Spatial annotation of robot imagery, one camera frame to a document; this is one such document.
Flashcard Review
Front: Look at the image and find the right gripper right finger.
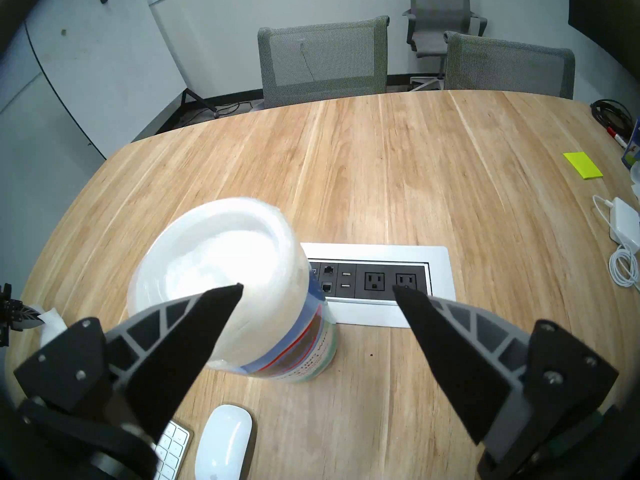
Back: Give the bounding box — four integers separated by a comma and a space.
392, 285, 620, 462

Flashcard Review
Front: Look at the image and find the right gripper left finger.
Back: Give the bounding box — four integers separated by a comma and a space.
12, 282, 244, 442

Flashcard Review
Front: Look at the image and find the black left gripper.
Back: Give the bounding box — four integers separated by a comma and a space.
0, 282, 47, 348

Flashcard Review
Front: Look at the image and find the white disinfecting wipe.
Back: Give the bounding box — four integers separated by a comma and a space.
38, 307, 69, 348

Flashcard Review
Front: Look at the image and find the green blue wipes canister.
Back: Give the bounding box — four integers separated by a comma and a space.
126, 197, 339, 384

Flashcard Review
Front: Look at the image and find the white slim keyboard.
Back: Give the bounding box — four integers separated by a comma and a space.
151, 419, 194, 480

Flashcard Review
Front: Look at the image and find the white computer mouse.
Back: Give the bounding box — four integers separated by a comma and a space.
193, 404, 254, 480

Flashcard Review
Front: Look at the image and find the silver table power outlet panel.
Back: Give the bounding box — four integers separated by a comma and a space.
300, 242, 457, 330

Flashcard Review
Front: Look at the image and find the yellow sticky note pad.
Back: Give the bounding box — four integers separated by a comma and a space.
562, 151, 605, 180

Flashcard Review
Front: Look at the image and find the white mobile whiteboard on stand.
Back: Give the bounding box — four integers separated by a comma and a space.
24, 0, 222, 161

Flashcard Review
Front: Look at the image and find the whiteboard cleaner spray bottle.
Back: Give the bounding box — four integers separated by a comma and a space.
621, 116, 640, 170

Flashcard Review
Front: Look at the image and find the grey mesh chair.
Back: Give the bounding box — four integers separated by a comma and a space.
257, 16, 390, 110
442, 31, 576, 100

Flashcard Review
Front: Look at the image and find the grey office chair with armrests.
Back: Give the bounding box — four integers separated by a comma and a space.
402, 0, 489, 93

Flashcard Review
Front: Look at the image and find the white charger with cable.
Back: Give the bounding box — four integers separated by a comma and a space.
592, 194, 640, 289

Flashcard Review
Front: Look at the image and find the black cable bundle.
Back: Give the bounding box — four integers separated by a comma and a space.
189, 100, 259, 123

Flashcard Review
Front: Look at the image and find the black coiled cable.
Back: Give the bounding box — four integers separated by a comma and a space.
589, 98, 634, 133

